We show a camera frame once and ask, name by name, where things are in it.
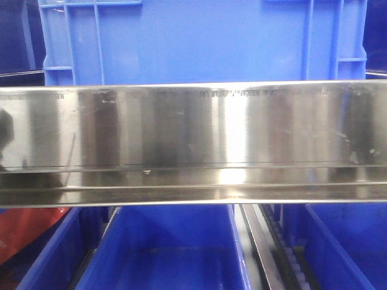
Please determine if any upper blue plastic crate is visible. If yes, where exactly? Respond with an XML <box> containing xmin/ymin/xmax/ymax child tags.
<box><xmin>39</xmin><ymin>0</ymin><xmax>367</xmax><ymax>85</ymax></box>

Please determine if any metal roller track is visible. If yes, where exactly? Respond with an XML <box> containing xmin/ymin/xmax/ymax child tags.
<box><xmin>236</xmin><ymin>204</ymin><xmax>321</xmax><ymax>289</ymax></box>

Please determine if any blue bin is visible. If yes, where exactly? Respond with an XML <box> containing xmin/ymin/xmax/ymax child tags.
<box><xmin>282</xmin><ymin>203</ymin><xmax>386</xmax><ymax>289</ymax></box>
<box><xmin>15</xmin><ymin>207</ymin><xmax>109</xmax><ymax>289</ymax></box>
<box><xmin>77</xmin><ymin>204</ymin><xmax>251</xmax><ymax>289</ymax></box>

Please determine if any lower left blue bin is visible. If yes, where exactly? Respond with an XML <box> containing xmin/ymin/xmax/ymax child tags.
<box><xmin>15</xmin><ymin>207</ymin><xmax>109</xmax><ymax>289</ymax></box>

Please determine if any red bag in bin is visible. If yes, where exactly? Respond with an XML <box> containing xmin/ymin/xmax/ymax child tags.
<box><xmin>1</xmin><ymin>207</ymin><xmax>69</xmax><ymax>263</ymax></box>

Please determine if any lower middle blue bin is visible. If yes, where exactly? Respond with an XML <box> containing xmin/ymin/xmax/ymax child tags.
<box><xmin>77</xmin><ymin>204</ymin><xmax>251</xmax><ymax>289</ymax></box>

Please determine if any stainless steel shelf rail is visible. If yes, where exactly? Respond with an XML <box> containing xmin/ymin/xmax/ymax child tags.
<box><xmin>1</xmin><ymin>80</ymin><xmax>386</xmax><ymax>208</ymax></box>

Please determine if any dark blue crate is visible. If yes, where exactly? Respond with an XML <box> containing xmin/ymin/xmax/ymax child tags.
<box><xmin>363</xmin><ymin>1</ymin><xmax>386</xmax><ymax>72</ymax></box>
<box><xmin>1</xmin><ymin>1</ymin><xmax>45</xmax><ymax>74</ymax></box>

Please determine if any dark blue crate left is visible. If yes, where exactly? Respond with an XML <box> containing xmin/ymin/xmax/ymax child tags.
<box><xmin>1</xmin><ymin>1</ymin><xmax>45</xmax><ymax>74</ymax></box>

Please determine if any dark blue crate right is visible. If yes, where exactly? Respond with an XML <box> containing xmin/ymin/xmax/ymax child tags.
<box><xmin>363</xmin><ymin>1</ymin><xmax>386</xmax><ymax>72</ymax></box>

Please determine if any lower right blue bin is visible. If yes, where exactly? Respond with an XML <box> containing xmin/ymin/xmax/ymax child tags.
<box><xmin>282</xmin><ymin>203</ymin><xmax>386</xmax><ymax>289</ymax></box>

